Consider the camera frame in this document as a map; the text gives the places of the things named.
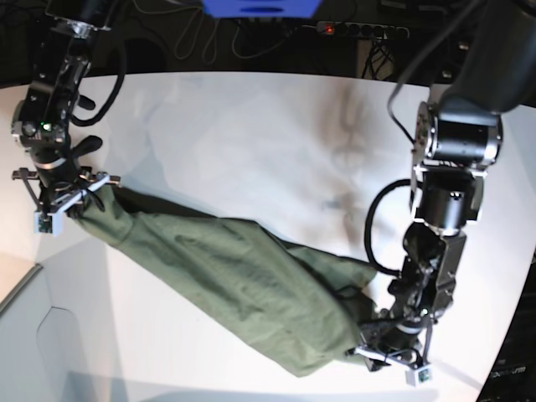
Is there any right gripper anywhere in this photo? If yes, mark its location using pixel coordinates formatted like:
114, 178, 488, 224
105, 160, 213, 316
31, 148, 106, 212

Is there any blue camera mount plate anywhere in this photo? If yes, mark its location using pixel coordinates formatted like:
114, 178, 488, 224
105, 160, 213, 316
202, 0, 322, 18

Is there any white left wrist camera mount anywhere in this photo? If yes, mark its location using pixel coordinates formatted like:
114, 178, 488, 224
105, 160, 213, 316
350, 322, 433, 387

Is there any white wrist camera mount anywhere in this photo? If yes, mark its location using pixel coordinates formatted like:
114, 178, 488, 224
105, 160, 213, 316
350, 322, 433, 387
12, 167, 121, 237

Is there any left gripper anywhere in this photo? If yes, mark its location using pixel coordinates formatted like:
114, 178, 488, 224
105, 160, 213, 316
359, 317, 423, 373

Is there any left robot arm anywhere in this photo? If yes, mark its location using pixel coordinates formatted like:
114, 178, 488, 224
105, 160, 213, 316
353, 1, 535, 384

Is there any green t-shirt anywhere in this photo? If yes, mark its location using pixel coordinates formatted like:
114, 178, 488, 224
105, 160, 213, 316
71, 185, 375, 377

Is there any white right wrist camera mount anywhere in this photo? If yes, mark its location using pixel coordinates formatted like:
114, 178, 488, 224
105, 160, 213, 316
12, 167, 121, 237

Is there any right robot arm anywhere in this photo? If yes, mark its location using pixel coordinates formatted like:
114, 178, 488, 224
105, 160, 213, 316
11, 1, 126, 214

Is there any black power strip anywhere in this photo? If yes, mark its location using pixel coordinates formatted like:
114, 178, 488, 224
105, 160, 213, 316
315, 21, 410, 41

